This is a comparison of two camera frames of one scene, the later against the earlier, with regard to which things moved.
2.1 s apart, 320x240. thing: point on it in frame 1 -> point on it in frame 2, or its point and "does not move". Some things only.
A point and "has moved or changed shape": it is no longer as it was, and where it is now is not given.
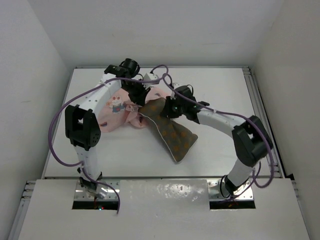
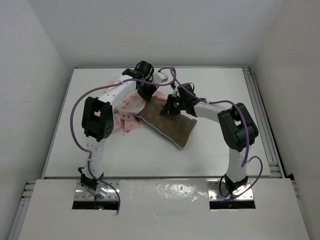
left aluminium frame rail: [16, 227] does not move
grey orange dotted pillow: [179, 140] has moved or changed shape
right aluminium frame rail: [260, 109] does not move
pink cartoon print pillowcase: [119, 109] has moved or changed shape
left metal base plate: [80, 193] does not move
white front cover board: [167, 209] does not move
